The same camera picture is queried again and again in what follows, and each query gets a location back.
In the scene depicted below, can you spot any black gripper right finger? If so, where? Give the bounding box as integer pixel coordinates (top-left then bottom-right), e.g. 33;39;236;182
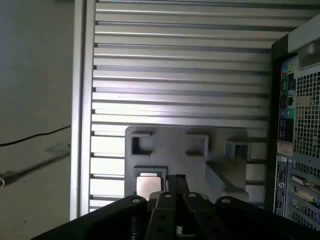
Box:
176;174;320;240

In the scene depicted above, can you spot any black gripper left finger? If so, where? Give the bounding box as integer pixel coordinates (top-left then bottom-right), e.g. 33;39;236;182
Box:
32;174;178;240

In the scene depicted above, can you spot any silver CPU plate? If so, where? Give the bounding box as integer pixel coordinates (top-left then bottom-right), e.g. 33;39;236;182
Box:
136;174;164;196

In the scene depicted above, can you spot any grey plastic parts rack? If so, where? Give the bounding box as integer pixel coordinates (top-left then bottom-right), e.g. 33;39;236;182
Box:
124;126;251;210

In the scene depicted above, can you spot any open black PC case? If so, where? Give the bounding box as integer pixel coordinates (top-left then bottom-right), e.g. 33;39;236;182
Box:
264;24;320;232

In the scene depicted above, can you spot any thin black floor cable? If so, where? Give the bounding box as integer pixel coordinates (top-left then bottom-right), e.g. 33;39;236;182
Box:
0;125;72;146

